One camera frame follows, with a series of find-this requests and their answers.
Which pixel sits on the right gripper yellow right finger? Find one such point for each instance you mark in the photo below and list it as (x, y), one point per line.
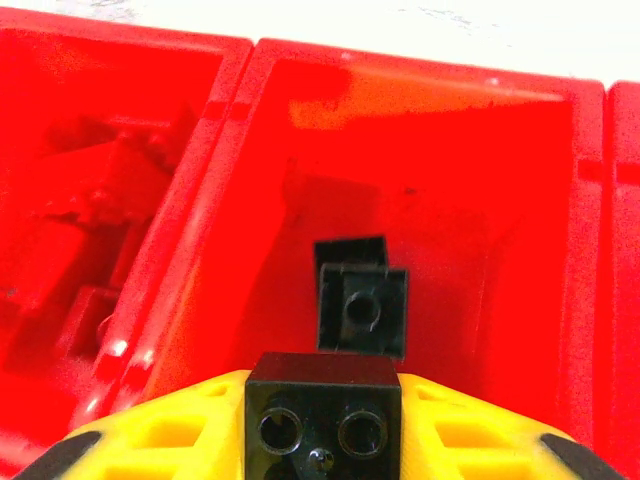
(475, 440)

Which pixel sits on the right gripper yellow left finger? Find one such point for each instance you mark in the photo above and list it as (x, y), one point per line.
(165, 440)

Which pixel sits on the black lego brick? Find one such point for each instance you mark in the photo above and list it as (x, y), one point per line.
(362, 310)
(322, 380)
(350, 250)

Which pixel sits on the red plastic bin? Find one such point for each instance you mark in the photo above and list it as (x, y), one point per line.
(627, 250)
(30, 75)
(450, 200)

